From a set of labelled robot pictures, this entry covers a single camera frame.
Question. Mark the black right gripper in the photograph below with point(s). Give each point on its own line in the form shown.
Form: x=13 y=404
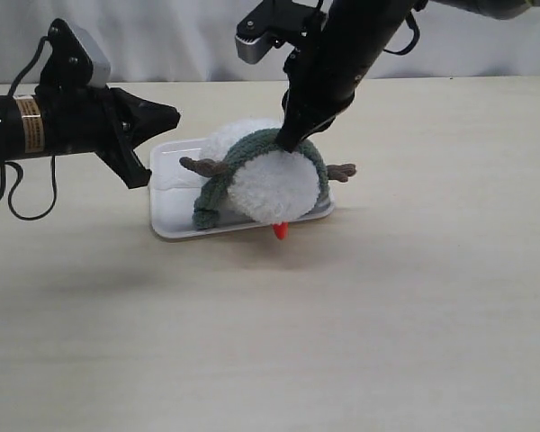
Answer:
x=323 y=82

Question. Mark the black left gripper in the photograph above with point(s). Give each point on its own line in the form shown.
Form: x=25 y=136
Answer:
x=111 y=123

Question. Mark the white plush snowman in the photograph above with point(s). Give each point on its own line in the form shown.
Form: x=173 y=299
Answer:
x=221 y=139

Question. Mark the white plastic tray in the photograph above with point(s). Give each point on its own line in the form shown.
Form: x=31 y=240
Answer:
x=171 y=211

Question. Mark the green knitted scarf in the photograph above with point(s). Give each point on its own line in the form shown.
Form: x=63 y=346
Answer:
x=259 y=180

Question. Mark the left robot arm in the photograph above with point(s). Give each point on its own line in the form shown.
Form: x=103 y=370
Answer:
x=26 y=129

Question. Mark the white curtain backdrop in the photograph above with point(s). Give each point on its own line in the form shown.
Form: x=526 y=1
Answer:
x=193 y=41

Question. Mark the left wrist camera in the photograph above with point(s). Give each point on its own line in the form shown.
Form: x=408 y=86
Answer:
x=76 y=59

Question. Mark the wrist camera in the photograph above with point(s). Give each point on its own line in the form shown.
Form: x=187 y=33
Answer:
x=76 y=59
x=271 y=24

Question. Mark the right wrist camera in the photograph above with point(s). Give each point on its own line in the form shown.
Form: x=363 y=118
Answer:
x=271 y=24

